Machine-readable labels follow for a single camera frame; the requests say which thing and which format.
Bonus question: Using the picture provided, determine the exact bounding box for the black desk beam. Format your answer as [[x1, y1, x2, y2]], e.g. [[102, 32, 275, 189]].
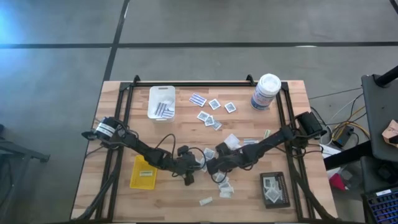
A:
[[323, 140, 374, 171]]

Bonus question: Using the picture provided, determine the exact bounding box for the white paper sheet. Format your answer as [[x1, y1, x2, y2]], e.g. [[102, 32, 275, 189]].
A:
[[320, 143, 343, 159]]

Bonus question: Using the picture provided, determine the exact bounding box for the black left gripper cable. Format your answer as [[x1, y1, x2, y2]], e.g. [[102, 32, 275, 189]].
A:
[[155, 133, 206, 170]]

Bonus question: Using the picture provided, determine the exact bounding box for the black stand base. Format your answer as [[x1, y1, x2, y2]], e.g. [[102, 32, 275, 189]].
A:
[[0, 124, 50, 163]]

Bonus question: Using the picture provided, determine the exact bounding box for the black side desk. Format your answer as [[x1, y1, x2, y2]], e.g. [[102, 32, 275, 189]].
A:
[[361, 73, 398, 162]]

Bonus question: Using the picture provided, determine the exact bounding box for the yellow plastic basket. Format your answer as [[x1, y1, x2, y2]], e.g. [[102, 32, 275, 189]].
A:
[[129, 154, 158, 190]]

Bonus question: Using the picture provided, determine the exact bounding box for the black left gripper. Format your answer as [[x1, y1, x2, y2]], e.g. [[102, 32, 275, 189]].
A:
[[170, 145, 205, 187]]

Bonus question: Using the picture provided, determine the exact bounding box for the backlit computer keyboard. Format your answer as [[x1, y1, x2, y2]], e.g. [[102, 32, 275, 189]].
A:
[[361, 185, 398, 224]]

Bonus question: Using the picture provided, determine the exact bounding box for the white wipes canister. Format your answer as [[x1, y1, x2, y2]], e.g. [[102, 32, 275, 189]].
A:
[[250, 73, 282, 111]]

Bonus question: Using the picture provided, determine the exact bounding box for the black pole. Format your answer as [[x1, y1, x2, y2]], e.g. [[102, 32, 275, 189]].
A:
[[374, 65, 398, 88]]

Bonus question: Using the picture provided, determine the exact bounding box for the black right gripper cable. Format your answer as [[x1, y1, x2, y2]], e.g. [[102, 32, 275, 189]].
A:
[[211, 169, 231, 185]]

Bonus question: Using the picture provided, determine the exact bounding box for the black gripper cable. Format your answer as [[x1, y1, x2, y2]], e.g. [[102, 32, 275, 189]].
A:
[[211, 169, 231, 185], [155, 133, 206, 170]]

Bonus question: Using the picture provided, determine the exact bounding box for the white plastic bin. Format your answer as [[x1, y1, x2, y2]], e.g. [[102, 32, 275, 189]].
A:
[[147, 85, 177, 124]]

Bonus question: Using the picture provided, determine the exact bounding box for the dark striped bandage packet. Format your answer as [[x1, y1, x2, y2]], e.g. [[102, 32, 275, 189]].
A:
[[155, 101, 167, 116]]

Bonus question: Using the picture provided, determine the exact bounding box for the dark grey plastic tray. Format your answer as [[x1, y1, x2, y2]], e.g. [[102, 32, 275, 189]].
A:
[[260, 171, 292, 210]]

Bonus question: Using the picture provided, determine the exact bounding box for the brown cardboard piece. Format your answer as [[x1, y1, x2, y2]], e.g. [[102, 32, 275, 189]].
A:
[[381, 119, 398, 149]]

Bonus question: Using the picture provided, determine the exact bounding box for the black power adapter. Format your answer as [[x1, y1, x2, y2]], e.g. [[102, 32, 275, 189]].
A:
[[331, 126, 355, 149]]

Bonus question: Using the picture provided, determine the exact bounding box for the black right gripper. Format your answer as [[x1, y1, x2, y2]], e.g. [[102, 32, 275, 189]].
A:
[[206, 142, 249, 175]]

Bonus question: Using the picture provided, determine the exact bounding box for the red object on floor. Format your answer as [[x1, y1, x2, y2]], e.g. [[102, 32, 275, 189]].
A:
[[328, 173, 348, 191]]

